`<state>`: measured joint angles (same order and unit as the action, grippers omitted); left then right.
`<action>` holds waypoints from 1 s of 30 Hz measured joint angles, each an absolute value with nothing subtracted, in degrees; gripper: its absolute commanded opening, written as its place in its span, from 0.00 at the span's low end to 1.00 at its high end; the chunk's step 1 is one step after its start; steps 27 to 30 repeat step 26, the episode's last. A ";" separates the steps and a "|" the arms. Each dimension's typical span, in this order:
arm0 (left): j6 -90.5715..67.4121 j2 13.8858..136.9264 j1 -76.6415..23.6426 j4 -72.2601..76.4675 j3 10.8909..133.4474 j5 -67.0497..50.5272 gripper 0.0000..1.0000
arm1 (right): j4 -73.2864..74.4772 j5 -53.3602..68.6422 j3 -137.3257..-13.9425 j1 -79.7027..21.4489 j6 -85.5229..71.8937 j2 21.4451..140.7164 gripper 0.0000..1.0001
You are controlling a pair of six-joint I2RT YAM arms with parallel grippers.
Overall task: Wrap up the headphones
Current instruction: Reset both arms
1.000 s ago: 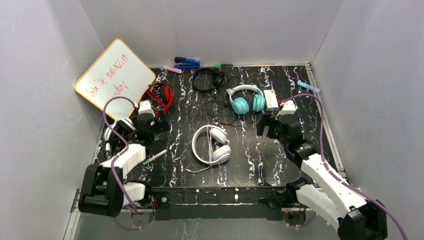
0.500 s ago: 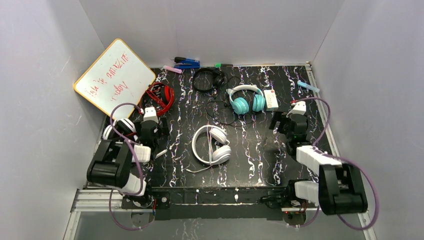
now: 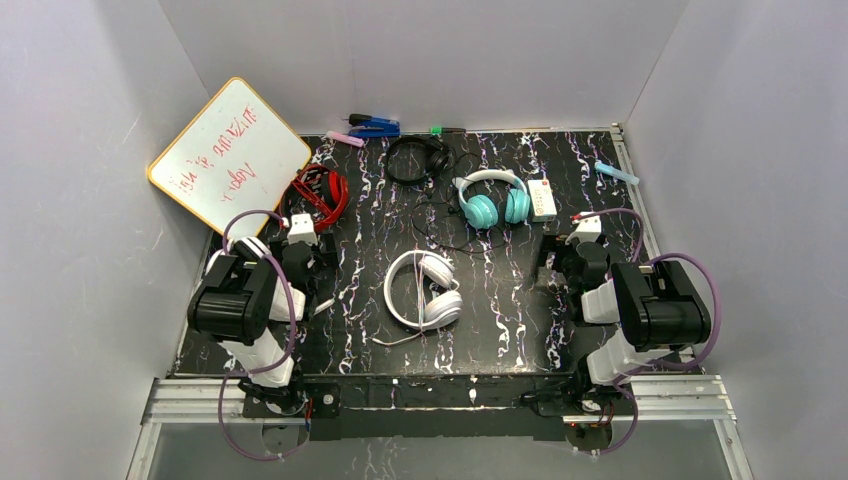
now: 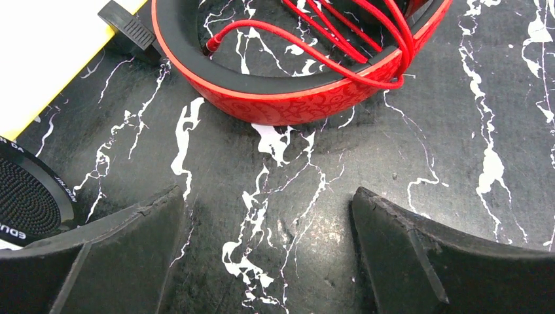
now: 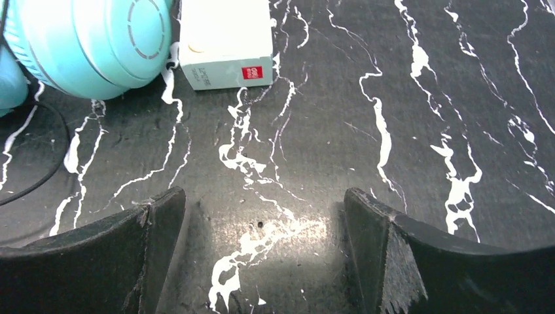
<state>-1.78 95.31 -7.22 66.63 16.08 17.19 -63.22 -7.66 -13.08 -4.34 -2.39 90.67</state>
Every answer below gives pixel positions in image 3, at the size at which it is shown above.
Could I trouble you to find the small white labelled box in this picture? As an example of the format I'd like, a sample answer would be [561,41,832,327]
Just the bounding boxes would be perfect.
[527,179,558,223]

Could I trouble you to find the black and white headphones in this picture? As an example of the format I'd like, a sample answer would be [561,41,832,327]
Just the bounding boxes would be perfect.
[204,236,272,275]

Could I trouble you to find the red headphones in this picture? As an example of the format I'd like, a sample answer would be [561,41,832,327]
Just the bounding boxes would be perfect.
[278,164,350,233]

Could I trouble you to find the white beige headphones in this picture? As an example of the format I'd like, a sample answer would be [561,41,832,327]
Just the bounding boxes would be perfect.
[371,249,464,347]

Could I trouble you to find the small black headphones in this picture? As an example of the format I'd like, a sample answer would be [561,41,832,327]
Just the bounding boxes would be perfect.
[384,134,511,256]

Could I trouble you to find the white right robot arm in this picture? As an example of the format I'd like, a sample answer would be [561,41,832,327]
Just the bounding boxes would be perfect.
[523,234,713,416]

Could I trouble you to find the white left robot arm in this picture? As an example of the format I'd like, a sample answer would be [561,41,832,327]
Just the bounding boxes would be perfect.
[187,233,339,416]

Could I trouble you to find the teal headphones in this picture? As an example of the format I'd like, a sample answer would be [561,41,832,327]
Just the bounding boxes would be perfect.
[452,168,533,231]

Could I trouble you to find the white green capped pen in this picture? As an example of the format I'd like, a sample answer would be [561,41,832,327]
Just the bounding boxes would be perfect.
[311,298,335,316]

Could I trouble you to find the light blue marker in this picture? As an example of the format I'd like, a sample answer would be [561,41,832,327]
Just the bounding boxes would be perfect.
[594,161,640,186]

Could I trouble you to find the pink marker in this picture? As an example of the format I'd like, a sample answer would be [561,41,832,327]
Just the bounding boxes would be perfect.
[325,130,365,148]

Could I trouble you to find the blue stapler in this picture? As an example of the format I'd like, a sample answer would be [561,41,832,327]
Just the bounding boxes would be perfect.
[347,113,401,139]

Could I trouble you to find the yellow framed whiteboard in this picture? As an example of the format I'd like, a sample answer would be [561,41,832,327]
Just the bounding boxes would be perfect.
[147,77,312,234]

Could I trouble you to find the green capped marker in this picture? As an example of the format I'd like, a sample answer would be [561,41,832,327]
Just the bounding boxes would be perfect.
[429,126,467,136]

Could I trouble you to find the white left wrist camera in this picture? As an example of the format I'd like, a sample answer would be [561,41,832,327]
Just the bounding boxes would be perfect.
[287,213,318,246]

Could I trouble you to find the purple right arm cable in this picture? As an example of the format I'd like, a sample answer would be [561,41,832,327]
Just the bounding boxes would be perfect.
[572,207,725,455]

